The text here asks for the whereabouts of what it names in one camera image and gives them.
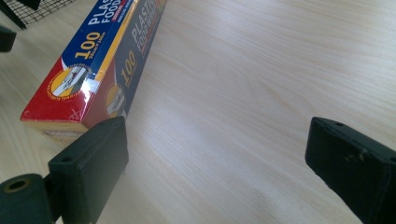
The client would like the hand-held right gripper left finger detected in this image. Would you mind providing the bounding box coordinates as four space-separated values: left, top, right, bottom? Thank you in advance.
48 116 130 224

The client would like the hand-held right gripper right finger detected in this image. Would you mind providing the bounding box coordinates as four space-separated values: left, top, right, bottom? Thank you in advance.
304 116 396 224

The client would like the blue red food wrap box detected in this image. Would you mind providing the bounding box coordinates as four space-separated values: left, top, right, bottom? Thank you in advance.
20 0 169 147

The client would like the black wire mesh basket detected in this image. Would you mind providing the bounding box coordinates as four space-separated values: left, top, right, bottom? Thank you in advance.
0 0 78 31

